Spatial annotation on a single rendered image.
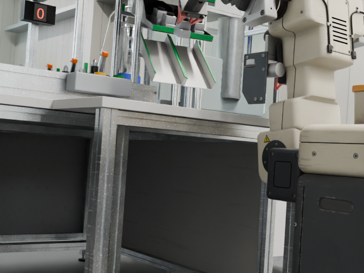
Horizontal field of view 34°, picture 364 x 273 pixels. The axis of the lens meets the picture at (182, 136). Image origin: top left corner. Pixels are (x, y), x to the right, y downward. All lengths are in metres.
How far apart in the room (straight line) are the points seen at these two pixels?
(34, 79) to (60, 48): 7.67
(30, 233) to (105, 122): 2.20
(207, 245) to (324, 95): 1.23
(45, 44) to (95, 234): 8.61
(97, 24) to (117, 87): 6.28
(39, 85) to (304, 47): 0.84
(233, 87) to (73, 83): 1.58
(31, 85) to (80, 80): 0.16
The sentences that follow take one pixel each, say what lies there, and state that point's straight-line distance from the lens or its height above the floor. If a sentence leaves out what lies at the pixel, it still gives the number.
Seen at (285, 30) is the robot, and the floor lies 1.10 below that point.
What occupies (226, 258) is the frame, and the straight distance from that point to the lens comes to 2.73.
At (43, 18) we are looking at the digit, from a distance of 2.30.
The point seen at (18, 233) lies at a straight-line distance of 3.78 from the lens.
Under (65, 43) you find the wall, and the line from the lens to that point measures 9.52.
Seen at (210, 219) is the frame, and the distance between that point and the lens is 2.81.
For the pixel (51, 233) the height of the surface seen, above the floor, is 0.18.
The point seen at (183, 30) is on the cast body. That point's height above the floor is 1.17.
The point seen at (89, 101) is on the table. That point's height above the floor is 0.85.
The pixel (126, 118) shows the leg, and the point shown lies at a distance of 1.70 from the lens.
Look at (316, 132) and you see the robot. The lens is 1.49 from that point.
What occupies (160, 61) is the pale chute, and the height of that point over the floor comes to 1.09.
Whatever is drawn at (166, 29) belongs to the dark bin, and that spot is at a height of 1.20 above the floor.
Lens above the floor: 0.71
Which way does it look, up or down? 2 degrees up
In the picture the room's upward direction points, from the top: 4 degrees clockwise
